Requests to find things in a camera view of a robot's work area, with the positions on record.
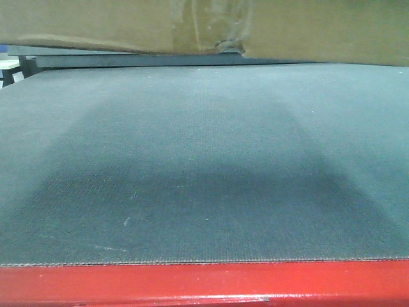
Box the red conveyor frame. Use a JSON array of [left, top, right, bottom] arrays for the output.
[[1, 260, 408, 306]]

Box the dark green conveyor belt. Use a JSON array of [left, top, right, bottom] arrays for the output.
[[1, 63, 408, 267]]

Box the brown cardboard carton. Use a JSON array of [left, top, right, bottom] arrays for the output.
[[1, 1, 408, 67]]

